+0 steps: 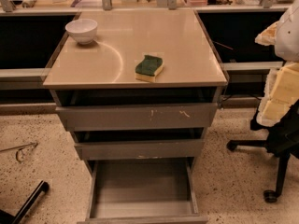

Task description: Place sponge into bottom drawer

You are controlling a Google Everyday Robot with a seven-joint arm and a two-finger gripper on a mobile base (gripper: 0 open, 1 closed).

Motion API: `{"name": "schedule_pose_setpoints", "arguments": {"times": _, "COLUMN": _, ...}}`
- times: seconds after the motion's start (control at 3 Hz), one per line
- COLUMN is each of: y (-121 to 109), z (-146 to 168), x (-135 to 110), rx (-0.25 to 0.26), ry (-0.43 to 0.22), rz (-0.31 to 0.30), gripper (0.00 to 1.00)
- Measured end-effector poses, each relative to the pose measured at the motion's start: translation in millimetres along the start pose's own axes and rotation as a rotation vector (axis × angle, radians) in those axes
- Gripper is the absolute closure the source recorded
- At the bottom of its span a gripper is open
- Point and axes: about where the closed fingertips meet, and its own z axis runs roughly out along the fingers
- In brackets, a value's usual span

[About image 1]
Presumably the grey drawer cabinet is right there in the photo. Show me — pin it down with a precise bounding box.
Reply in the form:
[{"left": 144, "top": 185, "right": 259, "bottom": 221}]
[{"left": 42, "top": 8, "right": 229, "bottom": 224}]

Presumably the grey open bottom drawer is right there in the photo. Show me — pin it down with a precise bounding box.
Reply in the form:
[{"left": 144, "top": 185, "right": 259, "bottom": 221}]
[{"left": 77, "top": 158, "right": 208, "bottom": 224}]

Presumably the grey middle drawer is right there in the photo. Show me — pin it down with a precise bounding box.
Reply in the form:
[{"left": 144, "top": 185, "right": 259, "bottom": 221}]
[{"left": 75, "top": 139, "right": 205, "bottom": 161}]

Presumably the white ceramic bowl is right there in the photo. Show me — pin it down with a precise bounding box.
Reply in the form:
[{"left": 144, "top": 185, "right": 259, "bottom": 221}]
[{"left": 65, "top": 19, "right": 98, "bottom": 44}]

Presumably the metal wire tool on floor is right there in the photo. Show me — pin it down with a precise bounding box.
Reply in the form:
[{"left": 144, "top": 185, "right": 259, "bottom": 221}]
[{"left": 0, "top": 142, "right": 38, "bottom": 163}]

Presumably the black office chair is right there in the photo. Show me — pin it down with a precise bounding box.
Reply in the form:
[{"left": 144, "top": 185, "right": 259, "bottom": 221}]
[{"left": 226, "top": 101, "right": 299, "bottom": 203}]

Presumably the grey top drawer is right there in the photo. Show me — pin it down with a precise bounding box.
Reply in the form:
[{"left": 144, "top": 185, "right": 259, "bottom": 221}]
[{"left": 56, "top": 103, "right": 217, "bottom": 132}]

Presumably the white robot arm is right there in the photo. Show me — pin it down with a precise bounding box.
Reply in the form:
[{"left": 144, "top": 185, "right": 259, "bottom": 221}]
[{"left": 255, "top": 0, "right": 299, "bottom": 127}]

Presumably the green and yellow sponge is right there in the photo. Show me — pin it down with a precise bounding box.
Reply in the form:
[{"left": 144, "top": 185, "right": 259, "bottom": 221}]
[{"left": 135, "top": 55, "right": 164, "bottom": 82}]

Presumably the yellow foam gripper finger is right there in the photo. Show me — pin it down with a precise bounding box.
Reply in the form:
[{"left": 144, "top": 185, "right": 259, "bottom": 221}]
[
  {"left": 255, "top": 21, "right": 278, "bottom": 46},
  {"left": 256, "top": 63, "right": 299, "bottom": 127}
]

